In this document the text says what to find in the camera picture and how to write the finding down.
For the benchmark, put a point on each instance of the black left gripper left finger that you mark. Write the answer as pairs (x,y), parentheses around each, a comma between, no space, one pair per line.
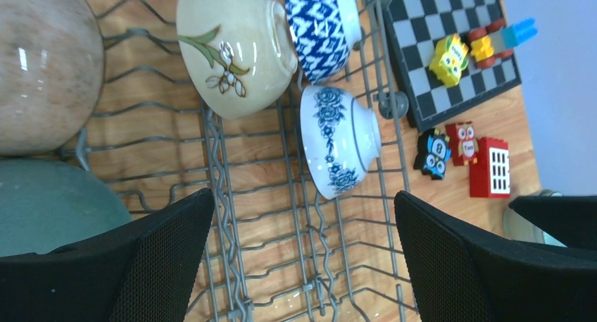
(144,270)

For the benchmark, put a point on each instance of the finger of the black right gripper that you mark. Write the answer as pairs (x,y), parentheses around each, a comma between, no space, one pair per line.
(569,219)

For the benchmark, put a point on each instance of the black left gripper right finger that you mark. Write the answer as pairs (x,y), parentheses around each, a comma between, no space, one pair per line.
(460,272)

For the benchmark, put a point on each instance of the mint green leaf bowl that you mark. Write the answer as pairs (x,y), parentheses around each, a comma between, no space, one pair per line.
(518,228)

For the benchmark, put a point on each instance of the red toy house block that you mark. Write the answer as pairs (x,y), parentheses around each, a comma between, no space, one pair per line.
(490,175)

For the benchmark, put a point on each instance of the teal bowl with orange flower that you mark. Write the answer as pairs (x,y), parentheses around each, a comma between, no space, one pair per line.
(47,204)

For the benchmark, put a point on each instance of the black blue owl block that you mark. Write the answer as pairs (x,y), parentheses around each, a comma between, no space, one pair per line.
(433,153)

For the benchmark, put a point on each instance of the red owl toy block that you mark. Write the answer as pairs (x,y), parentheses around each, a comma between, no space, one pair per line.
(463,143)

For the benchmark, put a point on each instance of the white bowl blue roses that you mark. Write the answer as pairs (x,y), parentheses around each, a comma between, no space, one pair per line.
(340,139)

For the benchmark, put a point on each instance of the toy brick car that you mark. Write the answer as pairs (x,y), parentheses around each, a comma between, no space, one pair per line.
(497,40)

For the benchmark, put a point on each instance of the yellow owl toy block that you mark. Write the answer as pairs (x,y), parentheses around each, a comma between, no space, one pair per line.
(450,60)

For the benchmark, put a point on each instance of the beige bowl with flower sprig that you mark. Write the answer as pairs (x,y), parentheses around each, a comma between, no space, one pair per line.
(238,53)

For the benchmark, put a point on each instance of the black white chessboard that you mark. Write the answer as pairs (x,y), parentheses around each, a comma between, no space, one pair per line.
(413,28)

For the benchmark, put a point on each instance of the blue white zigzag bowl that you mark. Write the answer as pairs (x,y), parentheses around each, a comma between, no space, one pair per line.
(324,33)

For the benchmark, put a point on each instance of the grey wire dish rack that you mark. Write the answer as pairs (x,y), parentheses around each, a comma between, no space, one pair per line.
(277,250)

